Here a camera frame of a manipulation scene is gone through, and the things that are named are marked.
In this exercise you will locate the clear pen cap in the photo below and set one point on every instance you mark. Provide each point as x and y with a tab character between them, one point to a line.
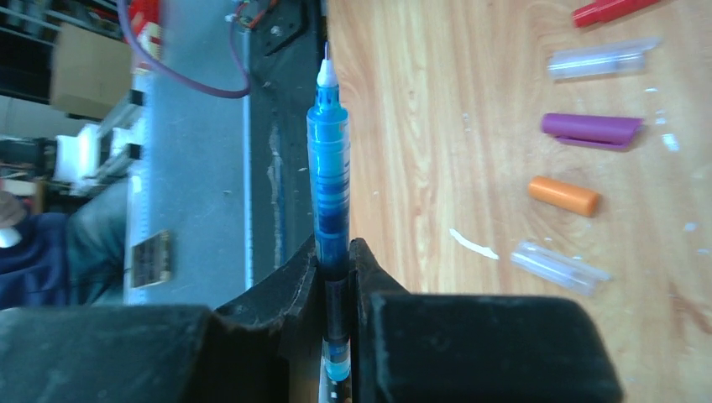
617	58
558	269

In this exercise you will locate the red pen cap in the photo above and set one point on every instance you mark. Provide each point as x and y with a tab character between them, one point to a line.
604	11

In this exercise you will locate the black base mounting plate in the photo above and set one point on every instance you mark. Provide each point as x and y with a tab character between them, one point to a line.
285	50

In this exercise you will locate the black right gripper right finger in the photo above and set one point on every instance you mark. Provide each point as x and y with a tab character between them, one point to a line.
410	347

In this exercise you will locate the purple pen cap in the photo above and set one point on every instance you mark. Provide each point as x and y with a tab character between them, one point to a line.
600	132

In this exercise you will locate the slotted grey cable duct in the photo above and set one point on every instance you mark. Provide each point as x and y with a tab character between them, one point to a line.
137	227

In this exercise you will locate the cardboard box background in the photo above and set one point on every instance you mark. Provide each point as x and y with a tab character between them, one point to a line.
90	73

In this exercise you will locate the person in blue top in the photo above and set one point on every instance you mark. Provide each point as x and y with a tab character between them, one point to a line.
58	259

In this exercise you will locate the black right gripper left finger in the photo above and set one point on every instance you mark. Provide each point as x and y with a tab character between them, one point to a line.
260	347

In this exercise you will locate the orange pen cap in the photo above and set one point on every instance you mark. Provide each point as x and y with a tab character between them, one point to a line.
576	199

